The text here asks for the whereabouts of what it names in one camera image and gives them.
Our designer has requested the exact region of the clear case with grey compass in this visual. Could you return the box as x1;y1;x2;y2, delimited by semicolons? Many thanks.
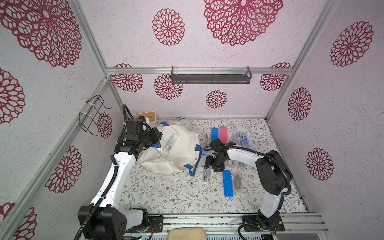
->
203;156;212;183

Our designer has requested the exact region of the clear case with metal compass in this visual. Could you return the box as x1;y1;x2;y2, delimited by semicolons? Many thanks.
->
164;134;178;153

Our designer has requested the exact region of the long blue pencil case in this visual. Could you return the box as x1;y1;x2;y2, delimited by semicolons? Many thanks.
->
223;171;234;198

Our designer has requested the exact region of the blue plastic box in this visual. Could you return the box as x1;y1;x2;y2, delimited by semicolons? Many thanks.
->
211;128;220;141

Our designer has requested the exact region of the small clear case pink item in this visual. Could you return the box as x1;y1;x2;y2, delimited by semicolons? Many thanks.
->
205;134;211;145

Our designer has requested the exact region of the white canvas cartoon tote bag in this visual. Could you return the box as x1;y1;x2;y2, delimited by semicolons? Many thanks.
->
138;121;203;177

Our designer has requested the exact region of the clear case with green item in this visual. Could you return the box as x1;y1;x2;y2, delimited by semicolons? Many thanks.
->
234;172;243;192

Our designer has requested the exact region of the pink plastic pencil case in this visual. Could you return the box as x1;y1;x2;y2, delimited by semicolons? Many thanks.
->
220;127;228;144

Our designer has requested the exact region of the clear plastic compass set case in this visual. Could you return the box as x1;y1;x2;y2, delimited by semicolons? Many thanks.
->
231;131;241;146

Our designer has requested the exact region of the clear case with blue compass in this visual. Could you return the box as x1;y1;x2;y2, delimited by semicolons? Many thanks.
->
240;132;250;149

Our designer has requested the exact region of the clear case with pink pens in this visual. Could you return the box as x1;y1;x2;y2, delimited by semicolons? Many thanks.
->
225;160;247;168

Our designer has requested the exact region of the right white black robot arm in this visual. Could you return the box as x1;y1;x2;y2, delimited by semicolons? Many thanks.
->
204;139;293;240

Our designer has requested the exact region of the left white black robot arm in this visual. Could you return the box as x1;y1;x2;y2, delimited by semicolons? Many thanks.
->
74;105;162;240

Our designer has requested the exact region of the white wooden-top tissue box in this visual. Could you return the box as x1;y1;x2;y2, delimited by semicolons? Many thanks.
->
133;112;158;128

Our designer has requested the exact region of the white round alarm clock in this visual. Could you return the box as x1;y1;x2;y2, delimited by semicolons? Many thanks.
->
179;118;192;128

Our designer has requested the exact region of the floral table mat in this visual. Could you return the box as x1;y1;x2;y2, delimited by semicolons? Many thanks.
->
115;118;308;214

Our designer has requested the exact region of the beige cushioned pad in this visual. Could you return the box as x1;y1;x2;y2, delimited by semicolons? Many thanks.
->
168;227;207;240

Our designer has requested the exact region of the black wire wall rack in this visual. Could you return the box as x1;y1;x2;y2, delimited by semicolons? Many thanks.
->
78;95;111;136

